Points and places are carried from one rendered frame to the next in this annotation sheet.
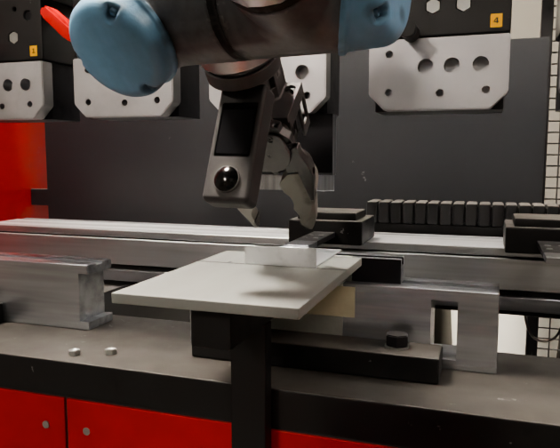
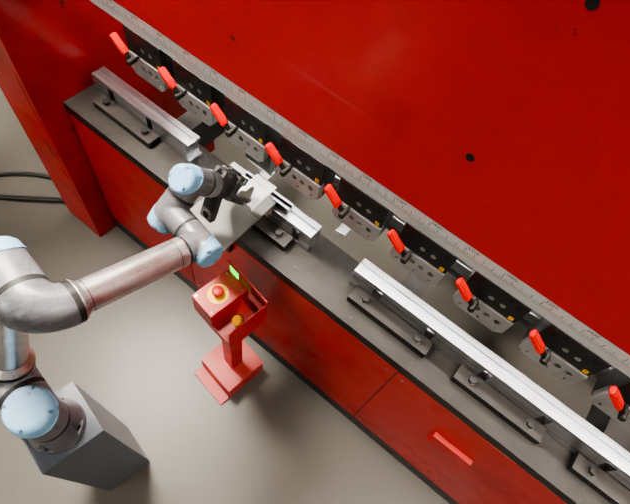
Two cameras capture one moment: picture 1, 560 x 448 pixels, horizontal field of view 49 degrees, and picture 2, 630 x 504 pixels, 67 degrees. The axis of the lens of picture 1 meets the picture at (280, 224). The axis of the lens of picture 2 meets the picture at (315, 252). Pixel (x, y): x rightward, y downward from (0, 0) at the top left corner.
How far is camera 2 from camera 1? 1.22 m
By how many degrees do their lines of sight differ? 53
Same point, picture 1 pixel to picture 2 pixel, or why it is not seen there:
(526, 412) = (295, 276)
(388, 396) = (263, 253)
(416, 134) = not seen: hidden behind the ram
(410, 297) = (287, 222)
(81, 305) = (187, 154)
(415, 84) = (290, 178)
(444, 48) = (300, 176)
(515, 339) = not seen: hidden behind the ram
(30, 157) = not seen: outside the picture
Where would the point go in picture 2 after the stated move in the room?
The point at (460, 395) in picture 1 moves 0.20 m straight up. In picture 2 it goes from (285, 260) to (290, 228)
